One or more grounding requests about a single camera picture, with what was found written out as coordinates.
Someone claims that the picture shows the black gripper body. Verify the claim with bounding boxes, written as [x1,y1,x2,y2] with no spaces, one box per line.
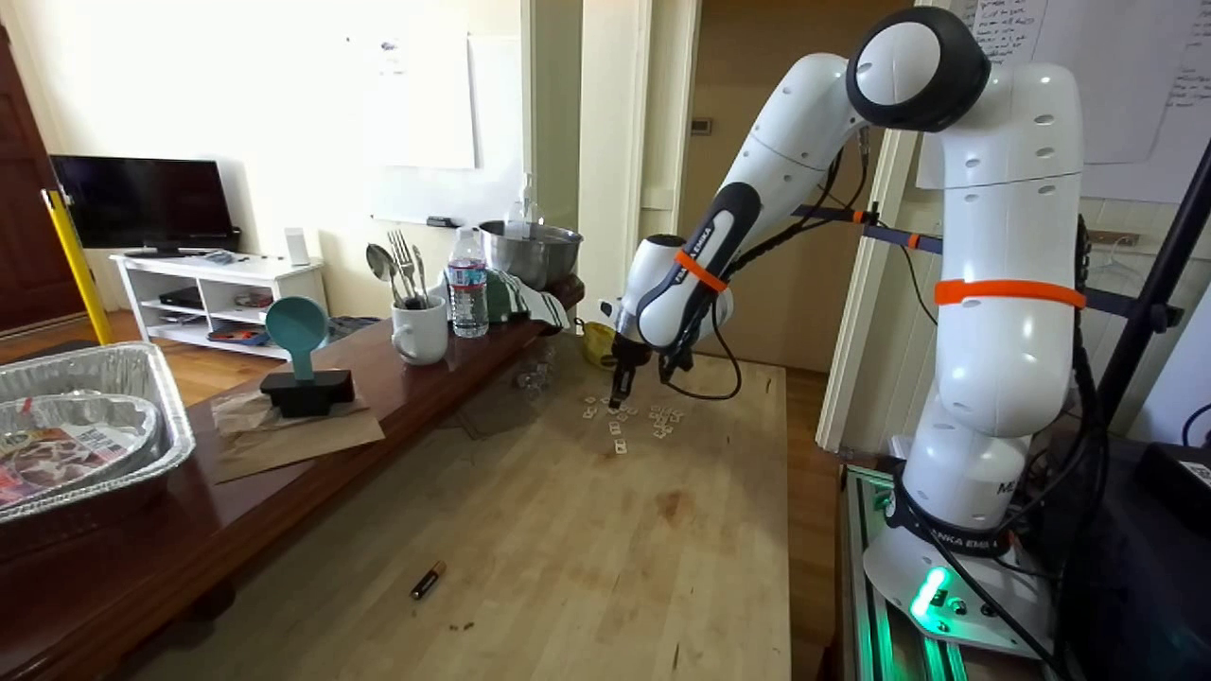
[609,331,656,375]

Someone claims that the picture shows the green striped white towel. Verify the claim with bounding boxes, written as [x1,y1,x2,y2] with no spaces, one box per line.
[489,269,571,332]

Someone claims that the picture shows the large steel mixing bowl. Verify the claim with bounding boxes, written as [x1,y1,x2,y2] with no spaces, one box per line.
[483,221,587,292]

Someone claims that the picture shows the brown wooden door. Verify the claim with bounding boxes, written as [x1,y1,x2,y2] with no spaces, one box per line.
[679,0,911,375]

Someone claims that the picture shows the clear pump soap bottle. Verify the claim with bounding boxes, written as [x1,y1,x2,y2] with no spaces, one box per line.
[506,167,544,244]

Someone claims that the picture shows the clear plastic water bottle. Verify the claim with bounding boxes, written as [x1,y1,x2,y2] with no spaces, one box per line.
[444,222,491,342]

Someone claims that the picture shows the white ceramic mug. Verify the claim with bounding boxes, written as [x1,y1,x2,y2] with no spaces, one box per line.
[388,295,455,371]

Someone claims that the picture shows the metal utensil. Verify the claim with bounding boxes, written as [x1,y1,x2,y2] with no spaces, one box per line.
[387,228,430,304]

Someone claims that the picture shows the white leaning board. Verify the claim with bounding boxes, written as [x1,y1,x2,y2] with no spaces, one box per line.
[809,126,944,459]

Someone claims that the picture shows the metal spoon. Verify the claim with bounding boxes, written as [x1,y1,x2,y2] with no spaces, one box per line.
[362,239,405,305]

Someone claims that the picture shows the teal paddle on black base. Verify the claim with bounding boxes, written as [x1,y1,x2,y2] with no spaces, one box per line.
[256,295,358,419]

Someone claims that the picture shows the brown paper sheet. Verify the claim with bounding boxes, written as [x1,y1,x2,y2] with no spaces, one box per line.
[204,381,388,485]

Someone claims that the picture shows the white television stand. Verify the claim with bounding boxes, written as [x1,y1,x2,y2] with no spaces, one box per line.
[108,245,333,368]

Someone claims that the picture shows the aluminium foil tray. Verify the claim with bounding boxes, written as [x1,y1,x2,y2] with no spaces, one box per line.
[0,338,201,527]

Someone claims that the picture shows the dark metal rod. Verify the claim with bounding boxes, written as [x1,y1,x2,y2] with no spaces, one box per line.
[806,199,1187,327]

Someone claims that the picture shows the dark brown wooden counter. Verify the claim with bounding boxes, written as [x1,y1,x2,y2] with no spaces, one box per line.
[0,269,590,681]

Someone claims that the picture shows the black flat television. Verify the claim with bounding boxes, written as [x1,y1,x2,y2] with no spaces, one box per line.
[48,152,242,259]

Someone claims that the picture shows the black tripod pole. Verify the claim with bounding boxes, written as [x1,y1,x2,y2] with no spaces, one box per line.
[1090,136,1211,430]

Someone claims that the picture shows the black equipment box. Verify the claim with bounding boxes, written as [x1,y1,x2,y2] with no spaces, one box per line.
[1071,411,1211,681]

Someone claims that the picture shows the yellow stick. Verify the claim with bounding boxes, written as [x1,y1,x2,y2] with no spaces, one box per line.
[37,187,112,348]

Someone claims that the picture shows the colourful printed plastic bag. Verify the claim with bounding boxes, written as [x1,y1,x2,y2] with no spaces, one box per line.
[0,391,164,507]

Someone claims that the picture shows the whiteboard with writing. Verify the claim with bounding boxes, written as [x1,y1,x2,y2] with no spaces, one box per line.
[911,0,1211,206]

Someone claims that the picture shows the dark wooden furniture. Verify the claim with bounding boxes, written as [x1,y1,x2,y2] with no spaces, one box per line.
[0,24,91,332]

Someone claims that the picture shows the orange forearm strap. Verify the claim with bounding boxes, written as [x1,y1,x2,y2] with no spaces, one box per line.
[671,245,734,299]

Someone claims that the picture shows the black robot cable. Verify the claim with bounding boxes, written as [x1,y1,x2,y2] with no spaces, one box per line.
[656,126,887,408]

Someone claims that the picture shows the white wall poster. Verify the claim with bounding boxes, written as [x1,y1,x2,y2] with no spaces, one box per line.
[362,25,483,174]

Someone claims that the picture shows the aluminium frame stand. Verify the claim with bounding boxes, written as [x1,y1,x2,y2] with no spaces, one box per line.
[836,464,1073,681]

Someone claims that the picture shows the orange wide link strap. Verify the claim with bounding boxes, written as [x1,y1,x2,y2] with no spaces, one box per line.
[930,276,1090,309]

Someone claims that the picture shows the grey robot base mount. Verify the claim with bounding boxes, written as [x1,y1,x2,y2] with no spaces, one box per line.
[863,521,1063,664]

